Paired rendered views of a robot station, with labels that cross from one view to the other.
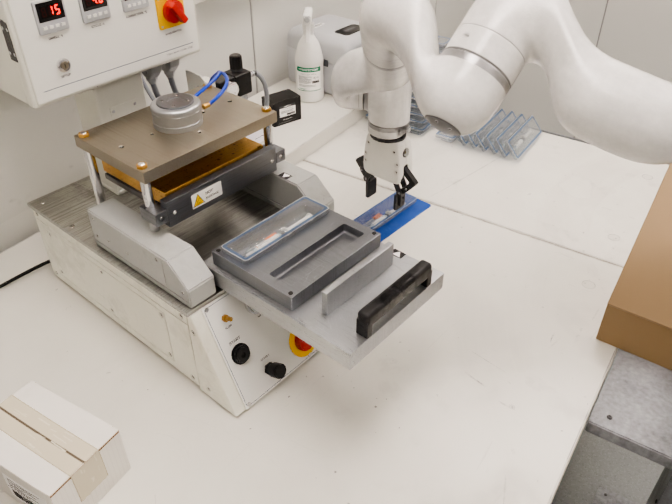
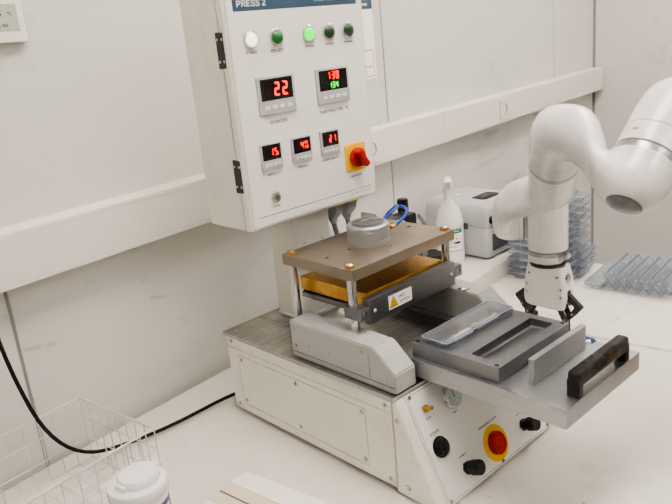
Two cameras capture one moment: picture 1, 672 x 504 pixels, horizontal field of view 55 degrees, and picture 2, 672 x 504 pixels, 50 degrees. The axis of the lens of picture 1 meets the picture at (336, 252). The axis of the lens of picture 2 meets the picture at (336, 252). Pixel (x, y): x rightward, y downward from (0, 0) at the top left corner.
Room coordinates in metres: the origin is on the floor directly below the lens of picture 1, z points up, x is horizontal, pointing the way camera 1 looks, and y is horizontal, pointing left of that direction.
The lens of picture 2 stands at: (-0.29, 0.16, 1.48)
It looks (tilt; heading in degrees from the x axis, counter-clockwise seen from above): 17 degrees down; 7
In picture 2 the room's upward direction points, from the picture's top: 6 degrees counter-clockwise
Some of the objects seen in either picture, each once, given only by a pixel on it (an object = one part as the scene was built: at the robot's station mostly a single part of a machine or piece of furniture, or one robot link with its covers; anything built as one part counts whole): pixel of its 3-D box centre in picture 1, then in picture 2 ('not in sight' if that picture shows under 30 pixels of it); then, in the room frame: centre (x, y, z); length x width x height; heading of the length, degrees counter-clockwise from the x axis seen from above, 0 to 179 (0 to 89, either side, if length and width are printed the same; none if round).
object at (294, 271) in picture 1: (298, 248); (490, 338); (0.79, 0.06, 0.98); 0.20 x 0.17 x 0.03; 139
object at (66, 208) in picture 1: (181, 209); (364, 329); (0.98, 0.28, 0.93); 0.46 x 0.35 x 0.01; 49
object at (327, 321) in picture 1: (321, 266); (516, 352); (0.76, 0.02, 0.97); 0.30 x 0.22 x 0.08; 49
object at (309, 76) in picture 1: (308, 56); (449, 219); (1.77, 0.08, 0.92); 0.09 x 0.08 x 0.25; 179
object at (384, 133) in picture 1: (389, 126); (548, 254); (1.21, -0.11, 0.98); 0.09 x 0.08 x 0.03; 49
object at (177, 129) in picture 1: (178, 127); (365, 249); (0.99, 0.27, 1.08); 0.31 x 0.24 x 0.13; 139
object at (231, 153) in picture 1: (186, 145); (374, 262); (0.96, 0.25, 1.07); 0.22 x 0.17 x 0.10; 139
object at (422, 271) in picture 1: (395, 296); (599, 364); (0.67, -0.08, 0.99); 0.15 x 0.02 x 0.04; 139
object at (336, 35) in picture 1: (337, 54); (474, 220); (1.88, -0.01, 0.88); 0.25 x 0.20 x 0.17; 50
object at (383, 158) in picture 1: (387, 152); (548, 281); (1.21, -0.11, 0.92); 0.10 x 0.08 x 0.11; 49
